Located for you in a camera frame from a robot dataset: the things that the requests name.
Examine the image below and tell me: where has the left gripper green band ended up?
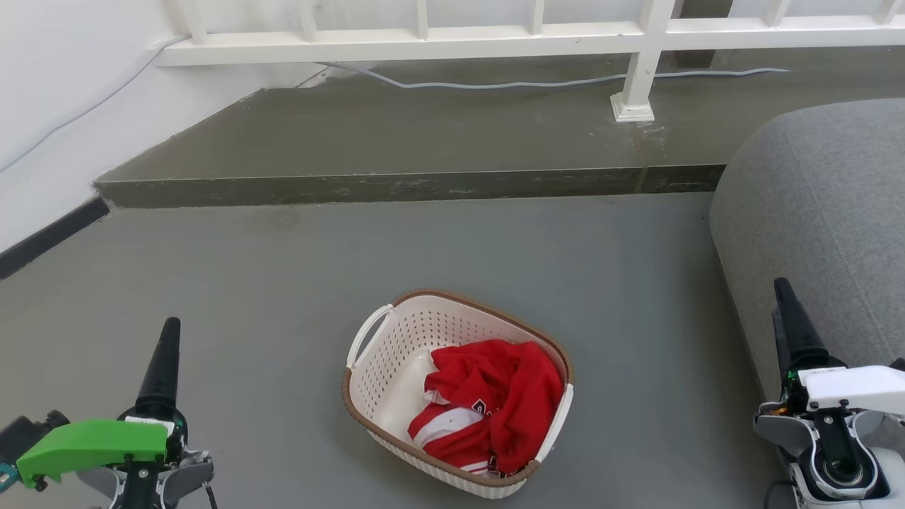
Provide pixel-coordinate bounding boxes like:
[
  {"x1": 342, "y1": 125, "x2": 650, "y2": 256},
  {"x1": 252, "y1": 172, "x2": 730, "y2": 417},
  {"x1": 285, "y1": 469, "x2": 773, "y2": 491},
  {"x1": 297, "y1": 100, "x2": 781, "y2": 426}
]
[{"x1": 16, "y1": 317, "x2": 189, "y2": 491}]

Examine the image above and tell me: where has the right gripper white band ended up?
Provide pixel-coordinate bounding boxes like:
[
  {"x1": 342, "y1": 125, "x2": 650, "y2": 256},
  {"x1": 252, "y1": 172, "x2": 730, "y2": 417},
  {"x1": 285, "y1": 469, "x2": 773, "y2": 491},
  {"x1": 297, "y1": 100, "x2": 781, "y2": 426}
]
[{"x1": 771, "y1": 277, "x2": 905, "y2": 416}]

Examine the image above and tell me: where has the white perforated plastic laundry basket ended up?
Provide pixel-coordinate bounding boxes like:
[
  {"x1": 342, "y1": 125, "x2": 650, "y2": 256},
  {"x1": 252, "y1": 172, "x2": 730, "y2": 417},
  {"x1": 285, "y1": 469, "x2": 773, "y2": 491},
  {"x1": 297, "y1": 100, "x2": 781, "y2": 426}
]
[{"x1": 341, "y1": 288, "x2": 575, "y2": 500}]

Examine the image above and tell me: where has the grey fabric sofa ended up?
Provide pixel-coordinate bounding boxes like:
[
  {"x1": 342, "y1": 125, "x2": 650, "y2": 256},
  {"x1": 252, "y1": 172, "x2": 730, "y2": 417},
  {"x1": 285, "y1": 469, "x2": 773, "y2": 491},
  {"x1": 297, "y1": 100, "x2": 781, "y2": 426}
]
[{"x1": 709, "y1": 98, "x2": 905, "y2": 425}]

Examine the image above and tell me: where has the black baseboard strip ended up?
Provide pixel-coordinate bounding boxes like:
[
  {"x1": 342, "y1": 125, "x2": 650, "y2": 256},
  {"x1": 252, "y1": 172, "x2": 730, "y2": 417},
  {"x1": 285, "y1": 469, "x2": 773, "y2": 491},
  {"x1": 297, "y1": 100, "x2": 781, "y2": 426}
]
[{"x1": 0, "y1": 197, "x2": 112, "y2": 280}]

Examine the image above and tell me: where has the red and white garment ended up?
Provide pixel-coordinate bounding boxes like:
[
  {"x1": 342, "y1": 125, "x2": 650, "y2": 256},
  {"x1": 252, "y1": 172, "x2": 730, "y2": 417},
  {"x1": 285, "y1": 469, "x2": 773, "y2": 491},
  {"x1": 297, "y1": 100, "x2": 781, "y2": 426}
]
[{"x1": 408, "y1": 339, "x2": 564, "y2": 476}]

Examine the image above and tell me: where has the white wooden railing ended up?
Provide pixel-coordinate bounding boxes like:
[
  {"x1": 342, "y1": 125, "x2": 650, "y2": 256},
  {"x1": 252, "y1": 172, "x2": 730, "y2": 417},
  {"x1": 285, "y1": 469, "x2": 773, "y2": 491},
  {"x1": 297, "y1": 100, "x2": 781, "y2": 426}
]
[{"x1": 154, "y1": 0, "x2": 905, "y2": 123}]

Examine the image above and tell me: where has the thin grey cable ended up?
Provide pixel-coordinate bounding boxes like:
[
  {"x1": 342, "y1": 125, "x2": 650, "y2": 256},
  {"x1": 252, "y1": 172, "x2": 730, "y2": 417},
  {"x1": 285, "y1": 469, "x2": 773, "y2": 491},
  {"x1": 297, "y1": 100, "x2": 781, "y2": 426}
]
[{"x1": 0, "y1": 37, "x2": 791, "y2": 175}]

